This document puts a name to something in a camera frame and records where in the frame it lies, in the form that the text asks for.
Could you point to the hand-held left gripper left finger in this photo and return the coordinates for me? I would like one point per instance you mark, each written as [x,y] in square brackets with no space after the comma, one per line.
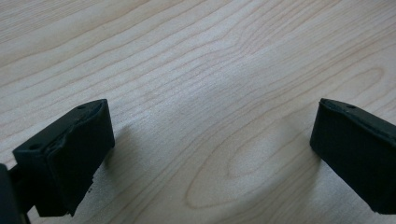
[67,155]

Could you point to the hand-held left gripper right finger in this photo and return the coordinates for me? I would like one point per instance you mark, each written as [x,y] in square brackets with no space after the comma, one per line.
[358,152]

